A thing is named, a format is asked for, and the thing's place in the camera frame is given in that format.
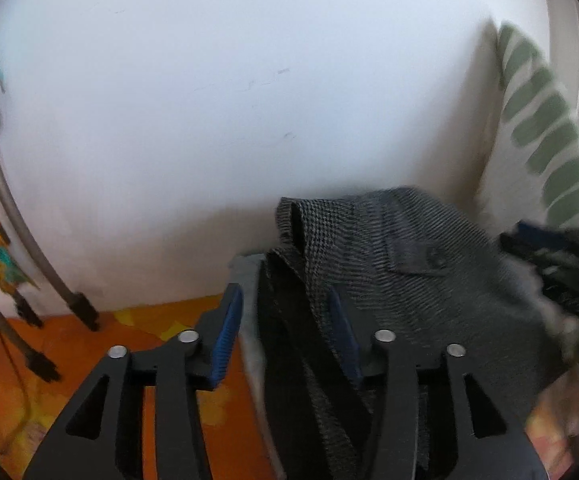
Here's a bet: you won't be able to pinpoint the black folded garment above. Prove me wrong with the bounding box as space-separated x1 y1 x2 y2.
262 252 373 480

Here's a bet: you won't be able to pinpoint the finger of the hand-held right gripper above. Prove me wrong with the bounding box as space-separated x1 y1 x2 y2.
499 219 579 323

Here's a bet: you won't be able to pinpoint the grey checked pants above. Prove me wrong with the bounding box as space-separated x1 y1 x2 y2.
262 186 573 480

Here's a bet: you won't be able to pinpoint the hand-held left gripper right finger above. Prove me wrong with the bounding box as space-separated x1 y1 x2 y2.
325 287 545 480

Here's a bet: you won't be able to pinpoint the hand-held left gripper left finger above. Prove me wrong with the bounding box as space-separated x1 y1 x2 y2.
24 282 244 480

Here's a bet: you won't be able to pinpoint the green striped white pillow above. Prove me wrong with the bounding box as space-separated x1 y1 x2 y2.
473 19 579 241

